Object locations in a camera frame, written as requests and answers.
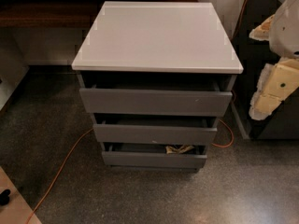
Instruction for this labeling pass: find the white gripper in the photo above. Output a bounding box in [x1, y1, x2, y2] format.
[249, 15, 299, 120]

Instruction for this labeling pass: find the grey bottom drawer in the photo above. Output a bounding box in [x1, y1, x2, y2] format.
[102, 143, 207, 169]

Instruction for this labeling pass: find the grey drawer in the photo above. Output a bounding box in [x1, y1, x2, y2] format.
[93, 119, 217, 145]
[79, 88, 232, 117]
[102, 143, 207, 169]

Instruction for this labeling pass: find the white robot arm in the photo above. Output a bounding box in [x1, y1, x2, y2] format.
[249, 0, 299, 120]

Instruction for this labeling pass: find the grey top drawer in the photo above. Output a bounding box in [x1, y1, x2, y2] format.
[79, 88, 232, 117]

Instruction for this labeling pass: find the grey drawer cabinet white top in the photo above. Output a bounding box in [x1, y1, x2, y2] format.
[71, 1, 244, 173]

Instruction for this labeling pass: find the grey middle drawer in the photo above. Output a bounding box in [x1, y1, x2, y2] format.
[93, 119, 217, 145]

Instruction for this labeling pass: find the beige snack packet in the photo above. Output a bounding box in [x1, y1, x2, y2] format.
[165, 145, 194, 154]

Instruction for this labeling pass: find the dark wooden shelf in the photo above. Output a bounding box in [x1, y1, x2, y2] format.
[0, 0, 197, 28]

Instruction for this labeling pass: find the light wooden board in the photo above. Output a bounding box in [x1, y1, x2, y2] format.
[0, 167, 42, 224]

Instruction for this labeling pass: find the black knob object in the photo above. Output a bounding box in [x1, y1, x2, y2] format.
[0, 189, 11, 206]

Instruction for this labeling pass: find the orange power cable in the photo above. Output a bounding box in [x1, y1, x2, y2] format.
[25, 0, 261, 224]

